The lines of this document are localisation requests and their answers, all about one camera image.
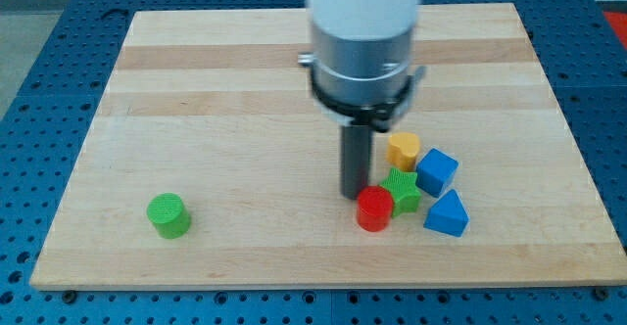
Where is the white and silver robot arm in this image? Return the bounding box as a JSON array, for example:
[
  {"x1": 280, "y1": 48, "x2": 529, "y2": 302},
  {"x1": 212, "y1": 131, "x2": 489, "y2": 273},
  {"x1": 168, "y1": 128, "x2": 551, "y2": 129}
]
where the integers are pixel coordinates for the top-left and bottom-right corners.
[{"x1": 306, "y1": 0, "x2": 420, "y2": 106}]

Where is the yellow heart block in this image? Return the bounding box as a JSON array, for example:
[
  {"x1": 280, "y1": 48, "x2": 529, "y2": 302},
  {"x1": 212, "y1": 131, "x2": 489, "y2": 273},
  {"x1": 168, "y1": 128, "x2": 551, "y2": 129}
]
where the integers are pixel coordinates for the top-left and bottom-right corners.
[{"x1": 386, "y1": 132, "x2": 421, "y2": 172}]

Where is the gray cylindrical pointer rod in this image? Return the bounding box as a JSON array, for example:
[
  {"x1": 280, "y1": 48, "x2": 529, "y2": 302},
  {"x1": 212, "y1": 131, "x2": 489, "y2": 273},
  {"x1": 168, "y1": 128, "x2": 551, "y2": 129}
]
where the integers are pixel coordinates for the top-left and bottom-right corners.
[{"x1": 340, "y1": 125, "x2": 372, "y2": 200}]

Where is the red cylinder block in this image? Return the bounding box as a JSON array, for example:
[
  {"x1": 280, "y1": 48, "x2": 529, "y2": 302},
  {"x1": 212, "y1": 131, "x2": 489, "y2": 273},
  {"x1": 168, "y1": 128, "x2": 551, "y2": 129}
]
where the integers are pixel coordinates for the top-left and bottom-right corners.
[{"x1": 356, "y1": 186, "x2": 394, "y2": 232}]

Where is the green star block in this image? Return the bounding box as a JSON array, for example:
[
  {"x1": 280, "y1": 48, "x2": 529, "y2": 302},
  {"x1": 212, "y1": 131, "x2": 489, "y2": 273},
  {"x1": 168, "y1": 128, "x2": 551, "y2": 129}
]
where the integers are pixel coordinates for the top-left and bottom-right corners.
[{"x1": 380, "y1": 167, "x2": 421, "y2": 218}]

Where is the light wooden board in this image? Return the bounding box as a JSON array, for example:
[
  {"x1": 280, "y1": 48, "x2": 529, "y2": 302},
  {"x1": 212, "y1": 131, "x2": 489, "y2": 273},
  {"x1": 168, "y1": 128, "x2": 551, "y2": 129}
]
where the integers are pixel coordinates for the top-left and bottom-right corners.
[{"x1": 30, "y1": 3, "x2": 626, "y2": 291}]

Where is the blue cube block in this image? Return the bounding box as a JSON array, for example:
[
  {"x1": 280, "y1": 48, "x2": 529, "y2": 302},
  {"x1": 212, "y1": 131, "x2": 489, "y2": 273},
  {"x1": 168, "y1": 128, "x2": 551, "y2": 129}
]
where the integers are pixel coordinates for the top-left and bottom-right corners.
[{"x1": 415, "y1": 148, "x2": 458, "y2": 198}]

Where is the blue triangular prism block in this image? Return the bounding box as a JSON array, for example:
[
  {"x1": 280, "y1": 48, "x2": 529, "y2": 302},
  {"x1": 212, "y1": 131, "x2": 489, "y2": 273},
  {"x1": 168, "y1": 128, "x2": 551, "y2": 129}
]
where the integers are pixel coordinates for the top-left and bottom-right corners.
[{"x1": 423, "y1": 189, "x2": 470, "y2": 238}]

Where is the green cylinder block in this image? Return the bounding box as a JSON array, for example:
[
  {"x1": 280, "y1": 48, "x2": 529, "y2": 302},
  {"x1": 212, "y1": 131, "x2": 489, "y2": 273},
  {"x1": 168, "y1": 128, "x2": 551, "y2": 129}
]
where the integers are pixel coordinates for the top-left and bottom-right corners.
[{"x1": 146, "y1": 193, "x2": 191, "y2": 239}]

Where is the black clamp ring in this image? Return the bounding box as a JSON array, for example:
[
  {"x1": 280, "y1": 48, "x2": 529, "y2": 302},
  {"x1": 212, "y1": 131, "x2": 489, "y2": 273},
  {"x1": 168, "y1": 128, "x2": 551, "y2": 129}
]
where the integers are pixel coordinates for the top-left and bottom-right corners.
[{"x1": 308, "y1": 68, "x2": 426, "y2": 134}]

